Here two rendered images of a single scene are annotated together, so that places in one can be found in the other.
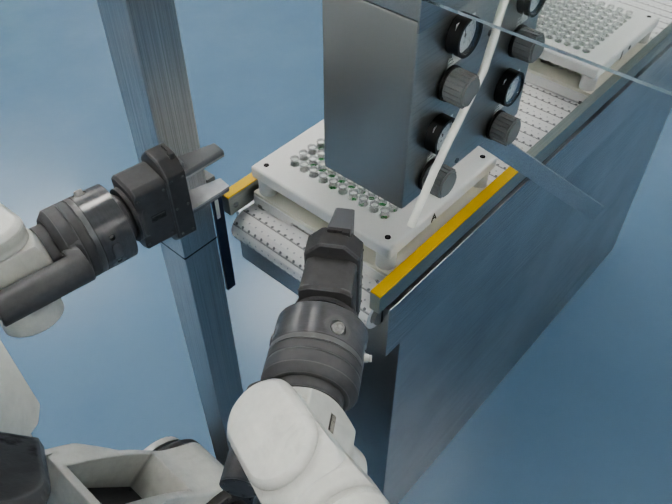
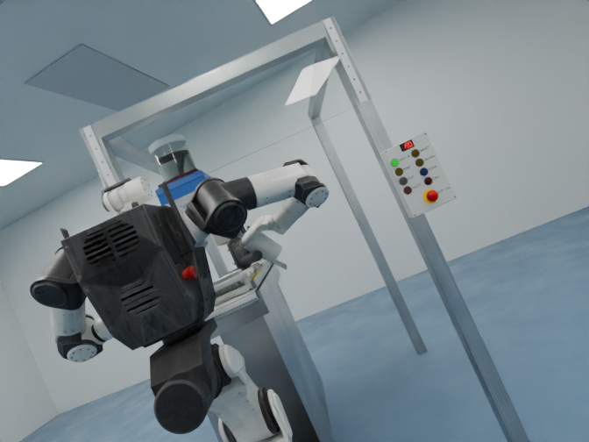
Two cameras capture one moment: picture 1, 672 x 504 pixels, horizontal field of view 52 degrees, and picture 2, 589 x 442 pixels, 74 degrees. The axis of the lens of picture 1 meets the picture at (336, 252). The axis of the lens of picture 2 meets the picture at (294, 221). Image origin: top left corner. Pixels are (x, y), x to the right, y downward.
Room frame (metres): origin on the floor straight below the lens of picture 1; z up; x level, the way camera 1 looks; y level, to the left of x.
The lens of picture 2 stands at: (-0.74, 0.79, 1.07)
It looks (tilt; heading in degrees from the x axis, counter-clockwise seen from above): 1 degrees up; 318
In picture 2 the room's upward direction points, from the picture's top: 24 degrees counter-clockwise
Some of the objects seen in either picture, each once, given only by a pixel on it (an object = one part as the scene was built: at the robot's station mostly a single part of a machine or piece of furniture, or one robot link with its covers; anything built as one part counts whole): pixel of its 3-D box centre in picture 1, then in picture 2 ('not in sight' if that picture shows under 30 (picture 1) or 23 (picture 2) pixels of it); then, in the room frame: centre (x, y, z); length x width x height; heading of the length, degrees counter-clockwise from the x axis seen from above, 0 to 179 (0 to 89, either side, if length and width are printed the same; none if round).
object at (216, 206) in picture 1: (223, 242); not in sight; (0.72, 0.17, 0.87); 0.02 x 0.01 x 0.20; 139
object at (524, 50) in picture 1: (528, 39); not in sight; (0.63, -0.19, 1.25); 0.03 x 0.02 x 0.04; 139
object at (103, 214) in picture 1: (130, 211); not in sight; (0.57, 0.23, 1.07); 0.12 x 0.10 x 0.13; 131
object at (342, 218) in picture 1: (340, 228); not in sight; (0.51, 0.00, 1.11); 0.06 x 0.03 x 0.02; 171
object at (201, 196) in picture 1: (204, 198); not in sight; (0.63, 0.16, 1.04); 0.06 x 0.03 x 0.02; 131
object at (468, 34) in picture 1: (464, 34); not in sight; (0.54, -0.11, 1.30); 0.04 x 0.01 x 0.04; 139
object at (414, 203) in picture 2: not in sight; (417, 175); (-0.01, -0.51, 1.06); 0.17 x 0.06 x 0.26; 49
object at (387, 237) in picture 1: (374, 166); (224, 282); (0.76, -0.05, 0.99); 0.25 x 0.24 x 0.02; 49
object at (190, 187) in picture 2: not in sight; (188, 188); (0.69, -0.05, 1.41); 0.21 x 0.20 x 0.09; 49
